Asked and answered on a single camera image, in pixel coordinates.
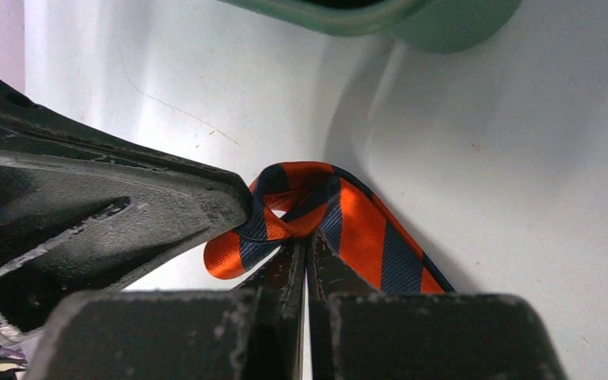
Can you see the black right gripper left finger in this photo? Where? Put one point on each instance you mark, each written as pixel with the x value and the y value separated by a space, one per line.
pixel 250 332

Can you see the green compartment organizer tray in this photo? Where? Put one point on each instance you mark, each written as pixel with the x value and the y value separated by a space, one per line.
pixel 433 26

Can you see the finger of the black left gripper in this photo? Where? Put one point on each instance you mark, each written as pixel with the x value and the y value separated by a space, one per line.
pixel 84 210

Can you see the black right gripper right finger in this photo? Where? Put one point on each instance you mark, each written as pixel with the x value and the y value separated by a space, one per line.
pixel 357 332

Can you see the orange navy striped tie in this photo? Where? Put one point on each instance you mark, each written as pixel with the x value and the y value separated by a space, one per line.
pixel 291 200

